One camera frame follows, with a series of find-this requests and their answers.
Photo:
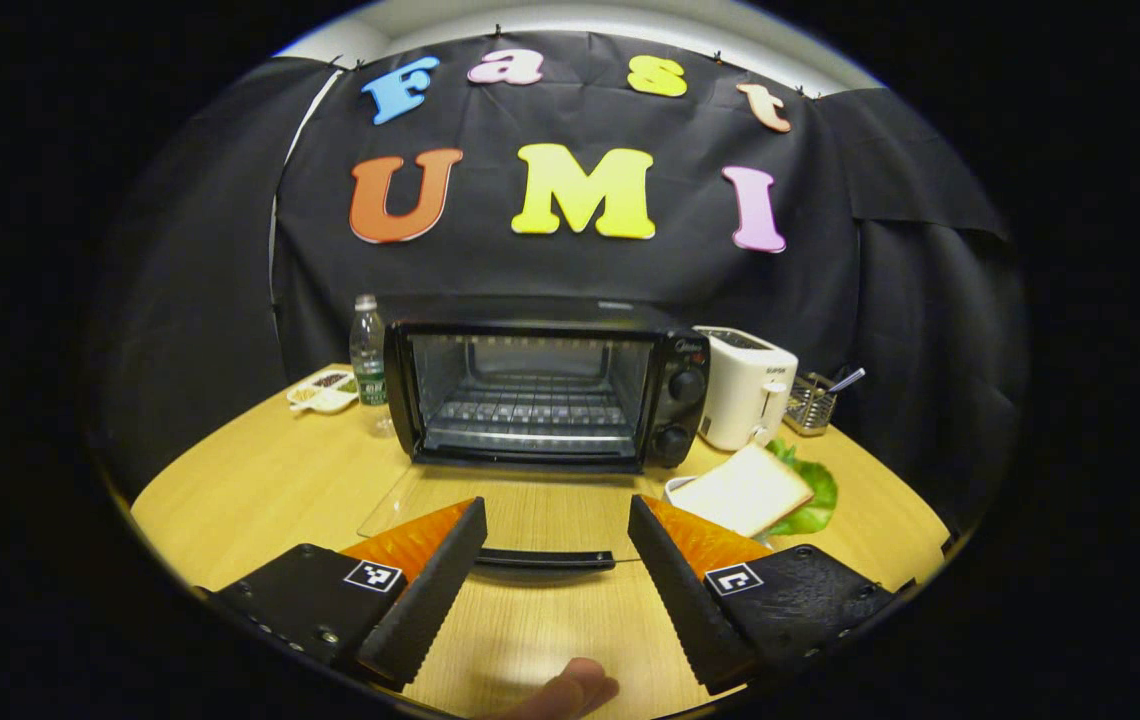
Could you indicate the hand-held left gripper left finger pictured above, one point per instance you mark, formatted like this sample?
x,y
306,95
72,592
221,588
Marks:
x,y
430,600

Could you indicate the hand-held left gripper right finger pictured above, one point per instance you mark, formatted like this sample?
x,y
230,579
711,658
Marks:
x,y
680,610

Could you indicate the lettuce sandwich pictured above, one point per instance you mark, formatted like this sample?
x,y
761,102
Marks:
x,y
745,490

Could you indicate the black electric oven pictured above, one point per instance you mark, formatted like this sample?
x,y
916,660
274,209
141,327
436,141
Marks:
x,y
675,385

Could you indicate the white rectangular dish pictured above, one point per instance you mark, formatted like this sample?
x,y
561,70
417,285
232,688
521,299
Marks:
x,y
678,485

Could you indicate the white toaster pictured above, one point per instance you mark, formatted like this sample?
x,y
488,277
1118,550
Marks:
x,y
740,390

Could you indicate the white sectioned snack dish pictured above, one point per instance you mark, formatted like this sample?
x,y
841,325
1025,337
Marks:
x,y
322,393

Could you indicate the clear plastic water bottle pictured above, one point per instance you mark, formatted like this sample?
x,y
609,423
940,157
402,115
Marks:
x,y
368,370

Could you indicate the black backdrop cloth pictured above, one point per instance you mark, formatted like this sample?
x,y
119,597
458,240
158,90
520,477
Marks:
x,y
210,300

